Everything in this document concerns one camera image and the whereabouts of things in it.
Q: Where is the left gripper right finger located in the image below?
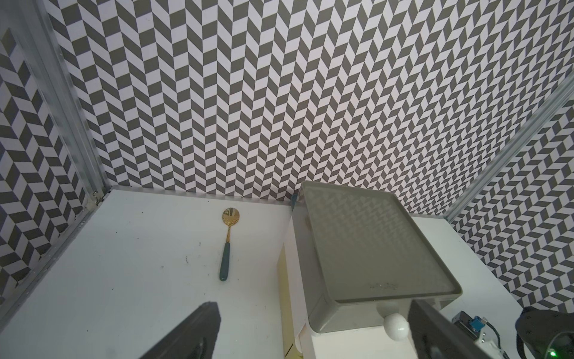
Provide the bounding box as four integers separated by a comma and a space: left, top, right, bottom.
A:
408, 299, 490, 359

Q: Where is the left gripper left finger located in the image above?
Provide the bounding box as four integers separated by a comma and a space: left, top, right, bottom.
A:
141, 302, 221, 359

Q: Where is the grey three-drawer storage box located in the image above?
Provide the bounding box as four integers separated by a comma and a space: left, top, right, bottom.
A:
277, 182, 463, 358

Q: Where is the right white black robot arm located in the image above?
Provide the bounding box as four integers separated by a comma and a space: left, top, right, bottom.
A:
515, 307, 573, 358

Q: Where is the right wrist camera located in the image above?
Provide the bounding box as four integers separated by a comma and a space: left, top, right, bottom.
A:
451, 311, 508, 359

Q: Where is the gold spoon green handle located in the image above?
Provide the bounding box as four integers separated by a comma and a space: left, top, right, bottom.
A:
219, 207, 240, 282

